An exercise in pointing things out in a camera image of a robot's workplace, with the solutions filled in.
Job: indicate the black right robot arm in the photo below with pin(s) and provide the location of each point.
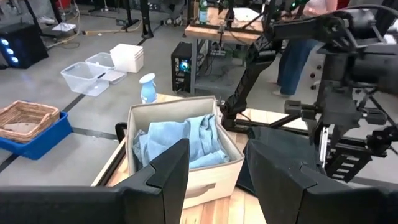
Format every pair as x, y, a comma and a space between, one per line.
248, 77

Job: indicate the person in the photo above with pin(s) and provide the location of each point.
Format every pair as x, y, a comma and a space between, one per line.
295, 65

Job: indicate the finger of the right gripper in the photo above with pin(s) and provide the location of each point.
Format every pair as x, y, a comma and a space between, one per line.
317, 140
357, 155

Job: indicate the black box blue lights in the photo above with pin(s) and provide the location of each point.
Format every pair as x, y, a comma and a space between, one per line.
28, 46

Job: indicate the clear bottle blue cap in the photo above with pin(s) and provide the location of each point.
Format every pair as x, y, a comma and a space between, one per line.
148, 90

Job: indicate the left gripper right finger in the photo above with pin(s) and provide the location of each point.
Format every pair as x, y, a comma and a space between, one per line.
289, 193

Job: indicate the light blue jeans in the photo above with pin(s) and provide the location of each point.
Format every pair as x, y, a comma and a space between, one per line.
186, 137

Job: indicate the white plastic bin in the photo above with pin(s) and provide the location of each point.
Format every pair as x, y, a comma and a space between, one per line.
127, 59

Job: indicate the wooden background table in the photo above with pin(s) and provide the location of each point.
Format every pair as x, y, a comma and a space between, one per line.
217, 34

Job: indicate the beige flat scrap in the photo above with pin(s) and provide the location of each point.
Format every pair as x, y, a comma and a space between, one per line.
20, 127

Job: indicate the dark blue jeans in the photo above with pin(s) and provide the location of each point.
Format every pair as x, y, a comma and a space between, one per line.
280, 140

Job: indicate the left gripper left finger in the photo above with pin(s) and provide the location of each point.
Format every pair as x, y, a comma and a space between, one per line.
149, 193

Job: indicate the clear plastic bin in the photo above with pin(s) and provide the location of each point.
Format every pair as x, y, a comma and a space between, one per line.
101, 59

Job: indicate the wicker basket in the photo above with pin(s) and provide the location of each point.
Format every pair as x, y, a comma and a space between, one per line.
46, 119

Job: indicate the green bottle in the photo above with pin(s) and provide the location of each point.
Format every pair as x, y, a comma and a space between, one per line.
203, 12

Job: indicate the black computer tower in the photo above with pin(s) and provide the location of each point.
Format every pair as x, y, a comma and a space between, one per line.
180, 77

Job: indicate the blue plastic bin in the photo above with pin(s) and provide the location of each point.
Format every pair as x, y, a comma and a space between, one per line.
40, 146

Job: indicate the clear bin black clip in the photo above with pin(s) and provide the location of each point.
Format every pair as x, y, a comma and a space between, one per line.
81, 79

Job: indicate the beige fabric box smile print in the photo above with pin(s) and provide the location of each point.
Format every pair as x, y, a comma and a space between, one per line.
211, 183

